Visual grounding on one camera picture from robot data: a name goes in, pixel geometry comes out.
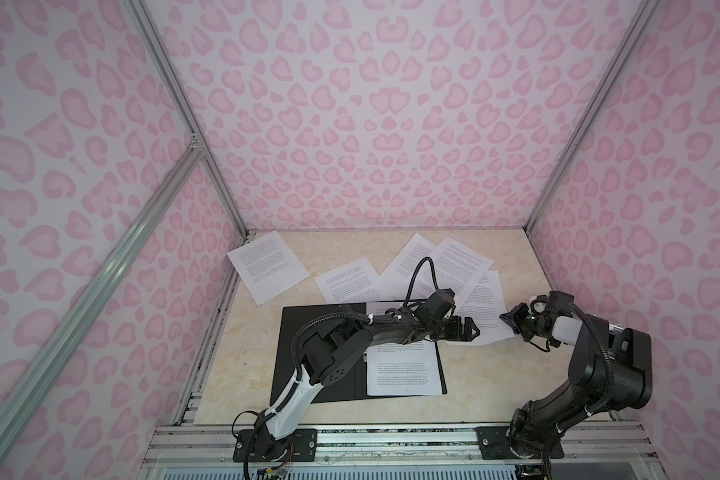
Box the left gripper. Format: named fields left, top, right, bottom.
left=427, top=316, right=480, bottom=341

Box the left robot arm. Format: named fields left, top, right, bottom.
left=254, top=289, right=480, bottom=444

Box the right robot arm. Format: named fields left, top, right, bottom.
left=500, top=291, right=653, bottom=460

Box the centre highlighted paper sheet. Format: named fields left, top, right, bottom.
left=315, top=257, right=389, bottom=304

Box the left diagonal aluminium bar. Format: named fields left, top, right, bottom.
left=0, top=146, right=203, bottom=466

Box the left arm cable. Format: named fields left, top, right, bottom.
left=230, top=256, right=442, bottom=480

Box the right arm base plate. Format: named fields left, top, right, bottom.
left=475, top=426, right=542, bottom=462

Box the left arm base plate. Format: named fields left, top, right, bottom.
left=233, top=428, right=318, bottom=463

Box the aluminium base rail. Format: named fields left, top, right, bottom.
left=137, top=421, right=667, bottom=479

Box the right corner aluminium post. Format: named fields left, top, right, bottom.
left=523, top=0, right=664, bottom=235

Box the corner aluminium post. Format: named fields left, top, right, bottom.
left=122, top=0, right=249, bottom=243
left=523, top=0, right=664, bottom=235

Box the left corner aluminium post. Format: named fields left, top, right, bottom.
left=122, top=0, right=249, bottom=243

